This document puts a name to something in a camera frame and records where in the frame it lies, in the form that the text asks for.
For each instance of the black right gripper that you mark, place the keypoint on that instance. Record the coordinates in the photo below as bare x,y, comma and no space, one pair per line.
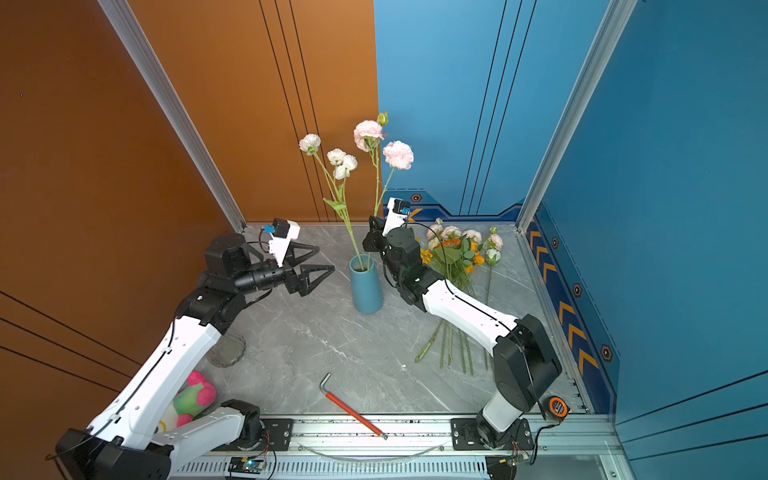
375,233

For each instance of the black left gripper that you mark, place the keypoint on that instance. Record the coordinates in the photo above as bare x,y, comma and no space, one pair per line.
300,284

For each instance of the teal ceramic vase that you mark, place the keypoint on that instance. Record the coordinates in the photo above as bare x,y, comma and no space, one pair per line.
366,289

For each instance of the orange gerbera flower stem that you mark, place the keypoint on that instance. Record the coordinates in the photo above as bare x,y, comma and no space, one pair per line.
458,270

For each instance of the pink peony flower stem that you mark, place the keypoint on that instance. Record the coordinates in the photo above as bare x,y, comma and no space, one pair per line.
386,157

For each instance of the white rose flower stem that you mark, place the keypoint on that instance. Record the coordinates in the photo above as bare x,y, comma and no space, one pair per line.
493,249

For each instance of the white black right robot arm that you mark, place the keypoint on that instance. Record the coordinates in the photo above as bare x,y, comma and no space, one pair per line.
525,363

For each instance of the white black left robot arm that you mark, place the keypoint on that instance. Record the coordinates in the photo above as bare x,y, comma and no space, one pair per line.
123,441

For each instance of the clear glass vase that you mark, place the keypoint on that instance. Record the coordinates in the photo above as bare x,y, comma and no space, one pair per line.
228,350

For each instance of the pink carnation flower stem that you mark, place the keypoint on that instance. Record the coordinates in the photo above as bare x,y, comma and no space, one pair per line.
442,238

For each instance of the white panda plush toy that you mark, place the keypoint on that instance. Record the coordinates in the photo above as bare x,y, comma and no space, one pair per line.
197,394

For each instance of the green circuit board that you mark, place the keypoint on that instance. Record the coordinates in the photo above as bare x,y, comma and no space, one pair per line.
246,466

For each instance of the orange black tape measure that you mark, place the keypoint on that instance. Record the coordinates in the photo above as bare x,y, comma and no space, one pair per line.
556,409

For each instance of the right circuit board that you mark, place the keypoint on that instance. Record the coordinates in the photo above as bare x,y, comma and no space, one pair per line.
505,467

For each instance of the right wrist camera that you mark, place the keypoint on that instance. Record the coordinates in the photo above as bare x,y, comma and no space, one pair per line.
398,213

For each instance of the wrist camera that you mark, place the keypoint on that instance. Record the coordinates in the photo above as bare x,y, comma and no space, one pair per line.
398,213
282,233

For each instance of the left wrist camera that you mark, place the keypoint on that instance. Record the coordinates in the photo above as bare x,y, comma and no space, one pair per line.
282,233

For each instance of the red handled hex key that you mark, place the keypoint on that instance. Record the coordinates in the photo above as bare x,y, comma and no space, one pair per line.
348,409

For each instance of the left aluminium corner post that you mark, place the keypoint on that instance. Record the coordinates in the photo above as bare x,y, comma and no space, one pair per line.
128,29

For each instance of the aluminium corner post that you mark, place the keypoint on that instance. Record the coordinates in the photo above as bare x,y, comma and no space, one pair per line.
128,29
606,39

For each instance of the right aluminium corner post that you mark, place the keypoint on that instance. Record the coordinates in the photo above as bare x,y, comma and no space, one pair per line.
606,39

